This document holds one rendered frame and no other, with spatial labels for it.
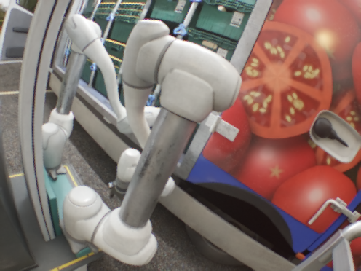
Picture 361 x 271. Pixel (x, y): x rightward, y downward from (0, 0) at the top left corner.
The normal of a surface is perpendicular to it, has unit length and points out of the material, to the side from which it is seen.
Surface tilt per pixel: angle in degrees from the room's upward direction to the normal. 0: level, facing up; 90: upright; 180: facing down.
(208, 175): 90
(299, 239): 90
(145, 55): 103
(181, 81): 87
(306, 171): 90
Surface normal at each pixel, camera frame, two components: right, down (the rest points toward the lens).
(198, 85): -0.15, 0.28
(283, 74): -0.51, 0.15
